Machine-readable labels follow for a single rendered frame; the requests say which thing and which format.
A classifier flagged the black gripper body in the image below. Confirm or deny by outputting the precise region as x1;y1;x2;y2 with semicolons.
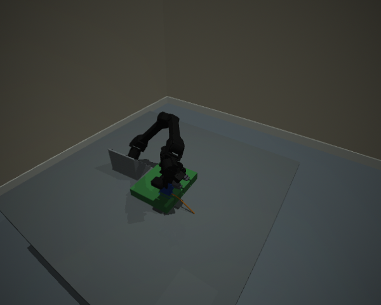
150;161;183;190

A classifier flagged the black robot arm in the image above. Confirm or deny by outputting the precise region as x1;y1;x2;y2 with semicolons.
128;111;186;183

